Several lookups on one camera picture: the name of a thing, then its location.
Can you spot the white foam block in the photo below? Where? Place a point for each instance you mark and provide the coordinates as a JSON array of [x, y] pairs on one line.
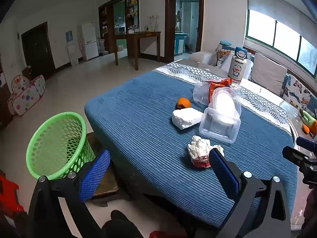
[[187, 119]]

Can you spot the butterfly print pillow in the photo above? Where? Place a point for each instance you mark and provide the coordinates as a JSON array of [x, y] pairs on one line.
[[221, 54]]

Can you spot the wooden shelf unit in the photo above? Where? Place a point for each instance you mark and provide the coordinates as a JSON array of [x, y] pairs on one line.
[[109, 29]]

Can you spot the dark wooden table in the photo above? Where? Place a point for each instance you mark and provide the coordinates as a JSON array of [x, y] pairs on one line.
[[141, 36]]

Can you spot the white water dispenser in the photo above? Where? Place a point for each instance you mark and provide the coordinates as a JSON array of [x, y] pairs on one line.
[[72, 52]]

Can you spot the white paper wrapper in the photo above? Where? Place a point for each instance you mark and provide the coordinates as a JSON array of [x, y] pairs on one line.
[[199, 148]]

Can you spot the polka dot play tent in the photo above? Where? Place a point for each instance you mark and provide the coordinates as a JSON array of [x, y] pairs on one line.
[[24, 96]]

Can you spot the beige sofa cushion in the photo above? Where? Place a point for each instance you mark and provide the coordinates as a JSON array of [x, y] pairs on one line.
[[268, 73]]

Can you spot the white roller blind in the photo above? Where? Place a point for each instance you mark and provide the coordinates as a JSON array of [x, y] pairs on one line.
[[272, 2]]

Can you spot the red plastic stool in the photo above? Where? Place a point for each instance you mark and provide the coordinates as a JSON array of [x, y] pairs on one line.
[[8, 193]]

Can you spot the white refrigerator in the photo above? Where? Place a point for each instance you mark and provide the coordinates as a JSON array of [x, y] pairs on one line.
[[89, 42]]

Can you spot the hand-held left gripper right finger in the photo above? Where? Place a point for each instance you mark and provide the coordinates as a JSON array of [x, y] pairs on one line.
[[223, 173]]

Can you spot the dark wooden door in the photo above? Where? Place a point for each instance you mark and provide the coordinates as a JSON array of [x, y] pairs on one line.
[[37, 49]]

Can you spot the person's leg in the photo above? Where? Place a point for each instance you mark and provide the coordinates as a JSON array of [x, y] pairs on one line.
[[121, 225]]

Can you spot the green plastic basket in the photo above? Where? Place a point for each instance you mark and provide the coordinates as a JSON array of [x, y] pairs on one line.
[[37, 153]]

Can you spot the orange peel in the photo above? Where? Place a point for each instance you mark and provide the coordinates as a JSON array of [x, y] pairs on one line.
[[183, 103]]

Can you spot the green orange plush toy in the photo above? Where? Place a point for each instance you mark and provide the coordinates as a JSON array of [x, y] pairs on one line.
[[308, 120]]

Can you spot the white round plastic lid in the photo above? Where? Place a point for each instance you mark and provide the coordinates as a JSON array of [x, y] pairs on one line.
[[224, 105]]

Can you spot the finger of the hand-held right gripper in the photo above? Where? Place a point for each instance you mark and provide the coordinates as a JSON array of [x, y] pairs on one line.
[[296, 156], [307, 143]]

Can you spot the white sofa armrest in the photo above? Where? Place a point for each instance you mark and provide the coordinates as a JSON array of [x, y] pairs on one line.
[[199, 57]]

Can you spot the blue ribbed table cloth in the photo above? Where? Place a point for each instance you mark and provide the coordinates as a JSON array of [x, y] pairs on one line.
[[143, 119]]

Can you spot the orange snack bag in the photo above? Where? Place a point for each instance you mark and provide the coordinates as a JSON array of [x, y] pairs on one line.
[[219, 83]]

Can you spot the clear plastic tray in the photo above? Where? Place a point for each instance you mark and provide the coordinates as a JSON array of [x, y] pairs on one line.
[[215, 133]]

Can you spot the clear plastic container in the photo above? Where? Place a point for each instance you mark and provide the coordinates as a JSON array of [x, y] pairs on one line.
[[201, 94]]

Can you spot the butterfly print sofa cover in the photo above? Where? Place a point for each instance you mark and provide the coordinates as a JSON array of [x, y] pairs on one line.
[[297, 91]]

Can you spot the white patterned tablecloth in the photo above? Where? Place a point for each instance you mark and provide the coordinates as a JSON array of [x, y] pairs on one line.
[[188, 73]]

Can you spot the low wooden stool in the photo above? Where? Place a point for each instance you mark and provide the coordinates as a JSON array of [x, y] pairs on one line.
[[109, 186]]

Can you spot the wooden door frame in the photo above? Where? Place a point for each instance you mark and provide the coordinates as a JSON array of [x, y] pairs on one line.
[[169, 22]]

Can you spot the person's right forearm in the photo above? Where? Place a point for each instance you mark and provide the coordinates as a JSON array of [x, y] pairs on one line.
[[311, 208]]

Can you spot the green framed window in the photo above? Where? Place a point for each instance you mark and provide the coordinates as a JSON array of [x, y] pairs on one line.
[[284, 39]]

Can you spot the teal box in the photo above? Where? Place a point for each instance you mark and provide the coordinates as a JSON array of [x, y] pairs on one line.
[[225, 43]]

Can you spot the blue bathroom cabinet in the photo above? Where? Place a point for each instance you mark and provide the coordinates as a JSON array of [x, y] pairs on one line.
[[180, 42]]

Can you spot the cartoon water bottle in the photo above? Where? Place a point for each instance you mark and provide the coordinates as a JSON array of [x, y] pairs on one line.
[[237, 67]]

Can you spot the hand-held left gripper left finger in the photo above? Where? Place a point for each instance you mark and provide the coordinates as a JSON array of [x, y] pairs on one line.
[[95, 173]]

